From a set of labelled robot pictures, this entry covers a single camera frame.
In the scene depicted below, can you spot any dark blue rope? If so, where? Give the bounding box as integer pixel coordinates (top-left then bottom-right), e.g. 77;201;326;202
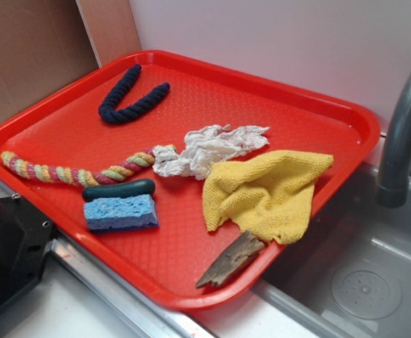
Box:
98;63;171;125

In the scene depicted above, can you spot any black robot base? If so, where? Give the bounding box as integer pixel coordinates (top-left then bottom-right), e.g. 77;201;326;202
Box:
0;194;55;312

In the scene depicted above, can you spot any blue sponge with green handle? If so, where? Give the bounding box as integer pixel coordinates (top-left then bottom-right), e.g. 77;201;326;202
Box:
82;179;159;232

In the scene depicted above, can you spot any multicolour twisted rope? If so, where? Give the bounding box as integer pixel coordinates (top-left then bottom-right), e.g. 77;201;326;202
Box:
0;144;177;188

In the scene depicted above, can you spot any grey driftwood piece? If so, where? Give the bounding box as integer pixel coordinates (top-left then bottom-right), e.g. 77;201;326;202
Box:
195;231;265;289

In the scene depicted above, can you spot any crumpled white paper towel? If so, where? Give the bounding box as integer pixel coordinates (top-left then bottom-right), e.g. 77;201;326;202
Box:
153;125;269;180

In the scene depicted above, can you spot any grey toy faucet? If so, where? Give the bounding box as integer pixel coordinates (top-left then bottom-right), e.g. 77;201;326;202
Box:
376;73;411;208

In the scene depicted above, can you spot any brown cardboard panel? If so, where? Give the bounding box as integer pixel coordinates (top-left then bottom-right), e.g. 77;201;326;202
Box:
0;1;141;124

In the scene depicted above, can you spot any grey plastic sink basin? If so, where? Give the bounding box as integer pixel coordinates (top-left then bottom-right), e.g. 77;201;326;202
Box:
253;148;411;337

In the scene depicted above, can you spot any red plastic tray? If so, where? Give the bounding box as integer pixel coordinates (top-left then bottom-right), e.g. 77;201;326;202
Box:
0;51;380;311

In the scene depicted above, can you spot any yellow microfibre cloth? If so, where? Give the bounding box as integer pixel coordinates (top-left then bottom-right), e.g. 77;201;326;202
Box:
203;150;334;244

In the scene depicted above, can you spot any silver metal rail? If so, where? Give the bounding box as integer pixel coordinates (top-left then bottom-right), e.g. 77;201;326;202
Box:
0;164;217;338

